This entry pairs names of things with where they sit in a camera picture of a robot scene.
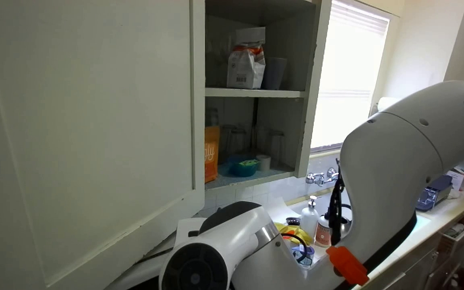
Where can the blue box device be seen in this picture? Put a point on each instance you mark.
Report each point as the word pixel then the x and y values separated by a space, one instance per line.
pixel 434 193

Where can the yellow rubber gloves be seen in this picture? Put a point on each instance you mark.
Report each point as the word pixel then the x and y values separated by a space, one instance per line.
pixel 294 230

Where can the small white cup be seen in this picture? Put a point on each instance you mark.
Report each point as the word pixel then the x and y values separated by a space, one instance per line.
pixel 263 162

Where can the white flour bag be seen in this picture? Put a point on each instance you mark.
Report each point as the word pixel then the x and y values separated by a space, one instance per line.
pixel 247 61

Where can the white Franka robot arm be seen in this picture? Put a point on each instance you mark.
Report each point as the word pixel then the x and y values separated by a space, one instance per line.
pixel 394 161

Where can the white pump soap bottle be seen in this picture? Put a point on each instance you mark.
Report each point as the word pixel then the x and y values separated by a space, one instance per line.
pixel 310 217

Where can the white wall cupboard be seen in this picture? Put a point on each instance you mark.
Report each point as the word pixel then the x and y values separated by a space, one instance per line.
pixel 258 93

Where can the white cupboard door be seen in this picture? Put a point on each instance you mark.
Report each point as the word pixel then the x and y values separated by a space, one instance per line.
pixel 93 106

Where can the chrome sink faucet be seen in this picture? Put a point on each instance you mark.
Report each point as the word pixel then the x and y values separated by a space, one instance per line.
pixel 321 175

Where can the orange box in cabinet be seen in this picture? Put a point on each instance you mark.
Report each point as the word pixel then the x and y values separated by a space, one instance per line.
pixel 212 153

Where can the white counter drawers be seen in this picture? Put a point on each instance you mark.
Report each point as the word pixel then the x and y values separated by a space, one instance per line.
pixel 447 241

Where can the window with white frame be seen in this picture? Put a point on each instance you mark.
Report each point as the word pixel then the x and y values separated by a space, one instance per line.
pixel 350 69

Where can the small white box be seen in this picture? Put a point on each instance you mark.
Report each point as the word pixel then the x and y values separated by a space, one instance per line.
pixel 463 179

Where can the teal bowl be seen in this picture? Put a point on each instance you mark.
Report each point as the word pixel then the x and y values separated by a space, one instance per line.
pixel 242 166

